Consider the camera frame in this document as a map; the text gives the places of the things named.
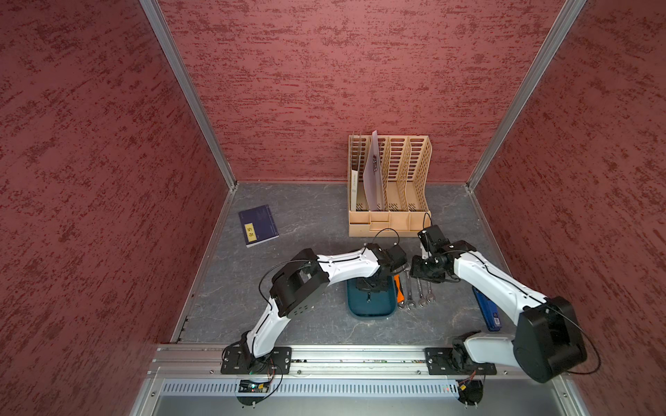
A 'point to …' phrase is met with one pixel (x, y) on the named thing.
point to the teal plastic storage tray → (382, 305)
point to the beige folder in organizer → (354, 178)
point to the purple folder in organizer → (374, 177)
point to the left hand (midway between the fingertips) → (370, 291)
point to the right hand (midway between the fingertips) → (415, 277)
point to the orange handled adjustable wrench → (400, 293)
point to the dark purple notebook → (257, 225)
